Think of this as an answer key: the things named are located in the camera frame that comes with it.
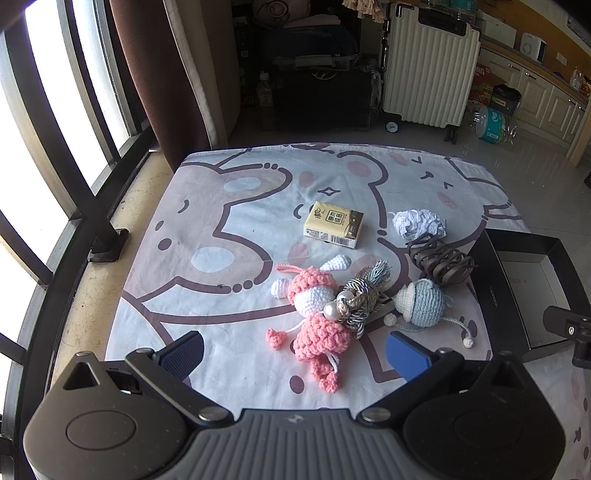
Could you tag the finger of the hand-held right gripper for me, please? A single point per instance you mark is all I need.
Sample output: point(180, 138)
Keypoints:
point(565, 325)

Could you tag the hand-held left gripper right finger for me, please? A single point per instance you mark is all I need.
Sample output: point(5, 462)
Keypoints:
point(406, 355)

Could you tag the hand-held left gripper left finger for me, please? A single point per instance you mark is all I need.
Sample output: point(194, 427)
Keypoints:
point(182, 353)

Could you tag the blue crochet doll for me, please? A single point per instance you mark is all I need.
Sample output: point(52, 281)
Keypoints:
point(422, 302)

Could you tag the grey gold tassel charm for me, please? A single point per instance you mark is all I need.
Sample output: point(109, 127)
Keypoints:
point(364, 295)

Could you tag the black cardboard box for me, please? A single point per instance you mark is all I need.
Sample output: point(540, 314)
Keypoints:
point(494, 286)

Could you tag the pink crochet doll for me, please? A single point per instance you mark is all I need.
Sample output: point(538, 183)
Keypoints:
point(314, 332)

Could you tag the brown hair claw clip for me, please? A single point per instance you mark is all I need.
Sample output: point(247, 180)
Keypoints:
point(438, 263)

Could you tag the white scrunchie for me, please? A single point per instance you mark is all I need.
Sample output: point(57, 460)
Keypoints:
point(418, 224)

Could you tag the printed cartoon blanket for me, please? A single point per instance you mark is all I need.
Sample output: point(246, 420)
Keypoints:
point(231, 221)

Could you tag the yellow tissue pack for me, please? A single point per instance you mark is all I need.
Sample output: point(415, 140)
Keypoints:
point(333, 221)

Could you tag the clear bottle blue label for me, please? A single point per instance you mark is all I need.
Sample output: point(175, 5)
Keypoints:
point(491, 124)

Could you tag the cream cabinets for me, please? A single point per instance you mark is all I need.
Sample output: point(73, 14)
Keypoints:
point(540, 97)

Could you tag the black trash bin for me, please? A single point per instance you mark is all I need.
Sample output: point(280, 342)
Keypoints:
point(505, 99)

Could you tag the black window railing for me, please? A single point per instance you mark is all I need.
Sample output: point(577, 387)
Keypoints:
point(60, 152)

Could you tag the red cardboard box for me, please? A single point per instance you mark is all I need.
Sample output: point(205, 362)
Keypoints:
point(481, 83)

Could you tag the brown drink bottle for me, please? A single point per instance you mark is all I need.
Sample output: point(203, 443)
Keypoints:
point(264, 99)

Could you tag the black suitcase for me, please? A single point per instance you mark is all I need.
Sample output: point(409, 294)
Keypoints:
point(318, 92)

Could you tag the white countertop appliance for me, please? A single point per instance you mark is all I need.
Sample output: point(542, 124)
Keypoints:
point(533, 47)

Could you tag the upright mattress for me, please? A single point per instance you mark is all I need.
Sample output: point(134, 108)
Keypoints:
point(196, 69)

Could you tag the brown curtain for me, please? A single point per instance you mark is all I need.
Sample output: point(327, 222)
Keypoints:
point(152, 69)

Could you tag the cream ribbed suitcase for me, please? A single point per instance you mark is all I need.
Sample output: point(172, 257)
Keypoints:
point(427, 69)

